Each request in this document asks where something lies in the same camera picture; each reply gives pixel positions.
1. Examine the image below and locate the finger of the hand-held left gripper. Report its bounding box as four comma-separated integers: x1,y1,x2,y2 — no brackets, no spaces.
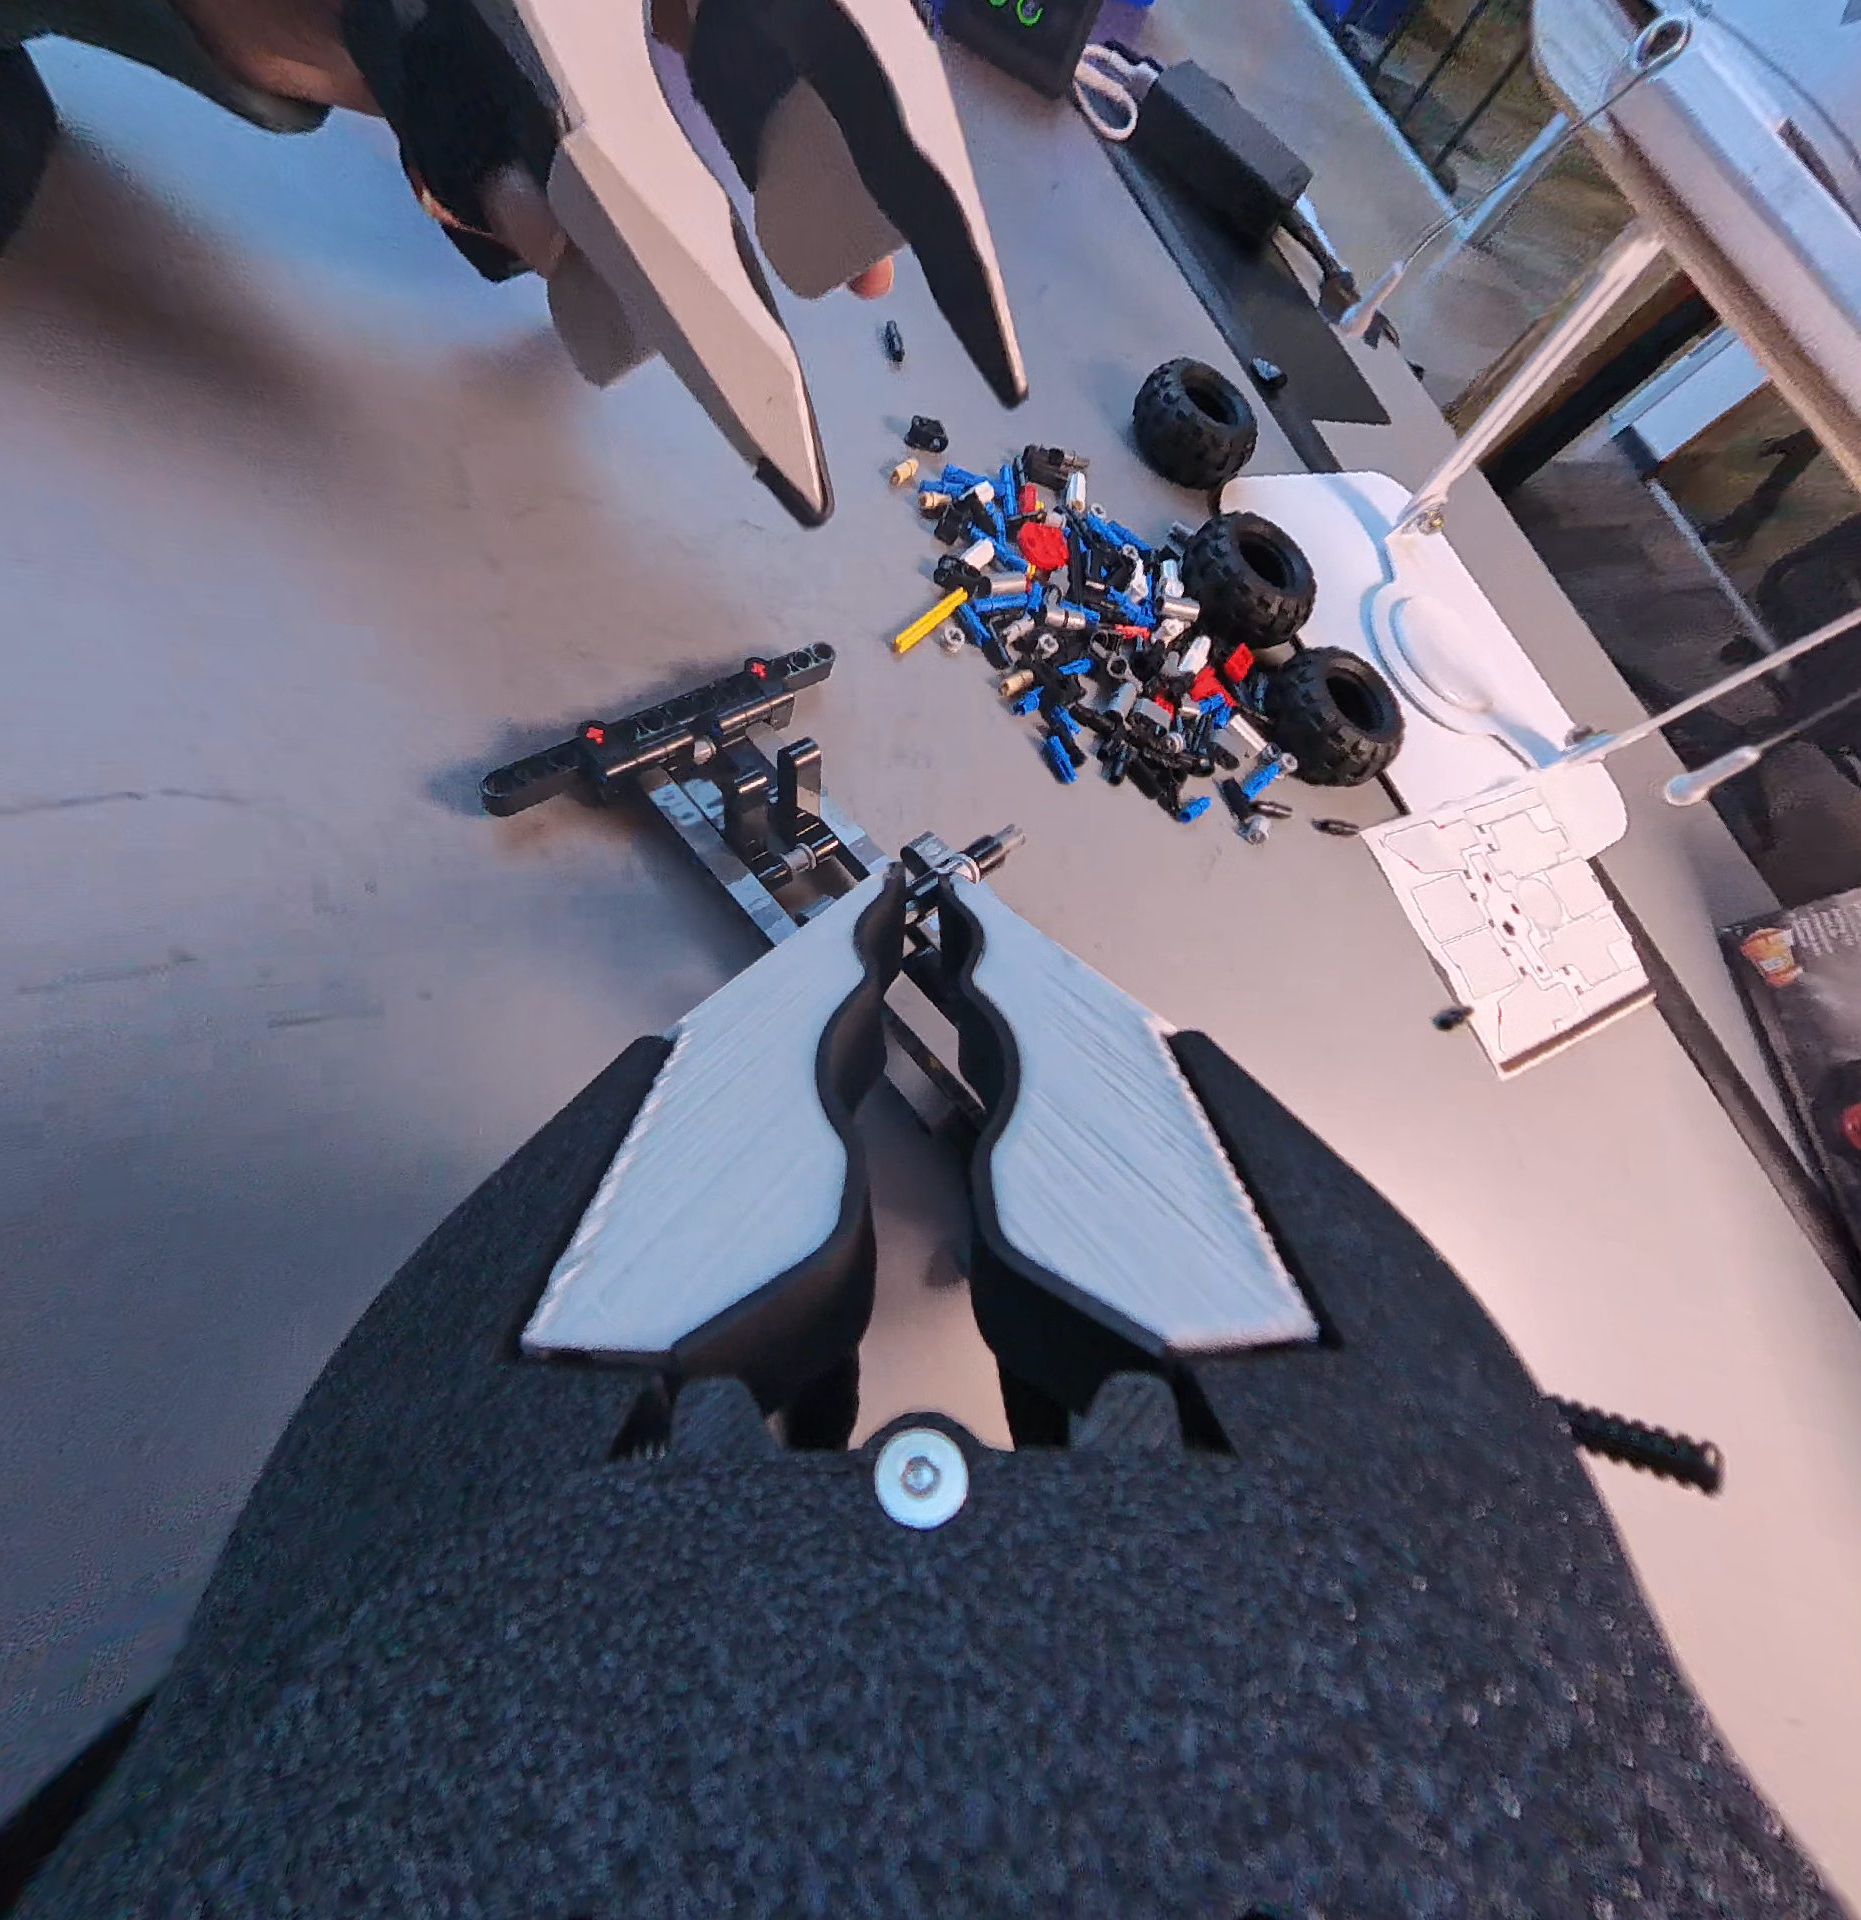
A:
687,0,1030,411
509,0,837,530

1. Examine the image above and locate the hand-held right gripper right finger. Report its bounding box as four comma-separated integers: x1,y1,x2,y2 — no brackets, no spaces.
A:
941,874,1322,1359

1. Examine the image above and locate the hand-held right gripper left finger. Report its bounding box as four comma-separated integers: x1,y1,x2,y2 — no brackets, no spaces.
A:
519,871,908,1363

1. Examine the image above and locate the pile of small toy parts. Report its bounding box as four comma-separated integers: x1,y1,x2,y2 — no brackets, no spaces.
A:
888,441,1298,843

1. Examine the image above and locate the grey desk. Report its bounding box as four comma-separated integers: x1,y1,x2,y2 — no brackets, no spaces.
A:
0,0,1861,1920

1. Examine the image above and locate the person's left hand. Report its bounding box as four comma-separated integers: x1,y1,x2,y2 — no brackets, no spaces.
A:
171,0,569,281

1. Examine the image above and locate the black timer device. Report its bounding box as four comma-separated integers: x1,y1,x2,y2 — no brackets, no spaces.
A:
937,0,1102,94

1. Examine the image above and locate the black power adapter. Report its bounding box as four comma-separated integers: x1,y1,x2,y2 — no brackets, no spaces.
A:
1131,60,1312,248

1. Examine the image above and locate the black toy tyre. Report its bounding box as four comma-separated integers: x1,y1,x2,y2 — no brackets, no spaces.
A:
1262,647,1405,784
1183,513,1317,650
1131,357,1259,493

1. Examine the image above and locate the white sticker sheet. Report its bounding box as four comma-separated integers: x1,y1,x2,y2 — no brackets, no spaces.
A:
1362,777,1656,1079

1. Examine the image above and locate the metal book stand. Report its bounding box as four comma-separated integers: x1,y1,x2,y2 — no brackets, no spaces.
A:
1221,0,1861,859

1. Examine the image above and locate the toy truck box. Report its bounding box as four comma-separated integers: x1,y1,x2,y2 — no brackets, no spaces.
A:
1716,883,1861,1277

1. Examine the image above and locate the white cable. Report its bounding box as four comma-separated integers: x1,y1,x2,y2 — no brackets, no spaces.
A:
1072,40,1156,141

